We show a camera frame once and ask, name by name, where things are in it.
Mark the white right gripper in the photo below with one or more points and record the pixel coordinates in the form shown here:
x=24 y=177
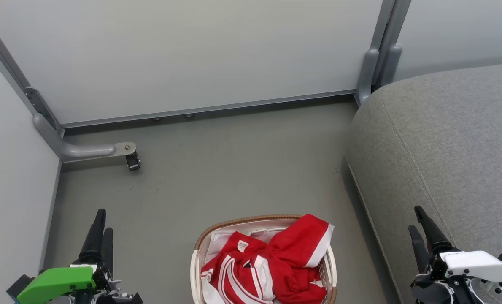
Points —
x=474 y=266

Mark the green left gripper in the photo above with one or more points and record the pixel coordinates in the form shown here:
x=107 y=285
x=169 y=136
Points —
x=57 y=283

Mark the red shorts white hem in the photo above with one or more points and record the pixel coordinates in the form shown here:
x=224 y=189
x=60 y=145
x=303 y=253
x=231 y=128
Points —
x=301 y=242

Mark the red jersey white stripes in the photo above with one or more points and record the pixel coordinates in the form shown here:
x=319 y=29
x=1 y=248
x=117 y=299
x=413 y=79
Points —
x=230 y=274

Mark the grey fabric sofa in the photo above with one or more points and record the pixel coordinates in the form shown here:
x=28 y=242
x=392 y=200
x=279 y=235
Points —
x=445 y=147

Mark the black caster wheel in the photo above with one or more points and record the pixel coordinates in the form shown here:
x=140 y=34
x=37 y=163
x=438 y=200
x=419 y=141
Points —
x=133 y=162

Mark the grey metal partition foot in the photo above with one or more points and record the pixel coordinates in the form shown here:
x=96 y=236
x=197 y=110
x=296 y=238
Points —
x=82 y=150

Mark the white laundry basket brown rim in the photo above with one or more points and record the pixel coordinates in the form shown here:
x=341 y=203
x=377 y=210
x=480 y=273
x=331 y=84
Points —
x=195 y=272

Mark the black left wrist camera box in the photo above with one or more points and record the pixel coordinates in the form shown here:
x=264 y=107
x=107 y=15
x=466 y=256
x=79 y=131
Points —
x=21 y=287

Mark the grey partition post with foot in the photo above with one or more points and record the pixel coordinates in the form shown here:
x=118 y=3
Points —
x=367 y=76
x=391 y=59

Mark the grey partition corner post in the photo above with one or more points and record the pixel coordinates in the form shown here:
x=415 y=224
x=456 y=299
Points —
x=19 y=78

